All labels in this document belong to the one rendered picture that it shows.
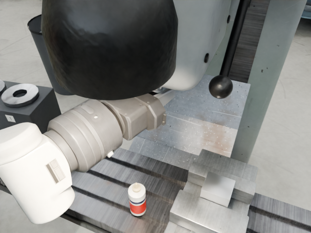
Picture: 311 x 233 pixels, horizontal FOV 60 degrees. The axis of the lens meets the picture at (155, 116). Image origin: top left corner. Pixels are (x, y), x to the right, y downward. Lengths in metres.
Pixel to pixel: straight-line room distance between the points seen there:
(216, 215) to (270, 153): 1.61
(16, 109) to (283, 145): 1.92
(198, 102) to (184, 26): 0.60
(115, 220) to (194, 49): 0.50
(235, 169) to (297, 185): 1.37
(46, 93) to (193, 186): 0.45
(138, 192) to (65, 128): 0.31
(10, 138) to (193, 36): 0.23
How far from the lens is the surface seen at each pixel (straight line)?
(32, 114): 0.73
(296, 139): 2.36
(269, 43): 0.79
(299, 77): 3.13
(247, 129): 0.97
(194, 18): 0.30
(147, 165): 0.79
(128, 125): 0.40
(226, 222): 0.59
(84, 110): 0.38
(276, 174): 2.06
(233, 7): 0.48
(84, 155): 0.37
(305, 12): 4.15
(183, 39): 0.31
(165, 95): 0.46
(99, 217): 0.71
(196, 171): 0.64
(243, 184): 0.65
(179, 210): 0.59
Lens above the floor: 1.52
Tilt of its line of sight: 42 degrees down
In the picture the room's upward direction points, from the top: straight up
